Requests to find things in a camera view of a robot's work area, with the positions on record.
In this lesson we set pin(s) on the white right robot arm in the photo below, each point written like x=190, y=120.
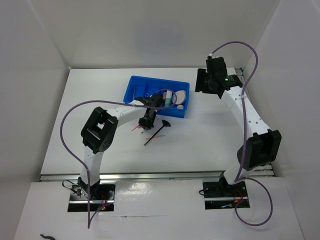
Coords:
x=235, y=173

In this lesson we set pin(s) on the green bottle white cap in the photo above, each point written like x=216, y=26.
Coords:
x=168, y=98

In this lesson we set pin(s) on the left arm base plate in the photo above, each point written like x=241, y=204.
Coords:
x=103, y=198

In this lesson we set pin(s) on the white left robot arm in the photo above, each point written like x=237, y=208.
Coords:
x=99, y=131

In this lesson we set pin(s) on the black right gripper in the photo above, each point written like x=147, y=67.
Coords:
x=200, y=84

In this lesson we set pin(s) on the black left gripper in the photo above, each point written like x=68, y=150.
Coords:
x=148, y=125

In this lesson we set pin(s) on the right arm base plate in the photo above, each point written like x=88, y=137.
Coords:
x=218, y=196

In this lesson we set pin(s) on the aluminium table edge rail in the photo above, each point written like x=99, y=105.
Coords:
x=137, y=176

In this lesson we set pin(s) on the black fan brush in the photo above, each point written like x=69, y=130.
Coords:
x=165, y=123

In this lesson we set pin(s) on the blue plastic organizer bin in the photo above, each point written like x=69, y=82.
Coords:
x=150, y=85

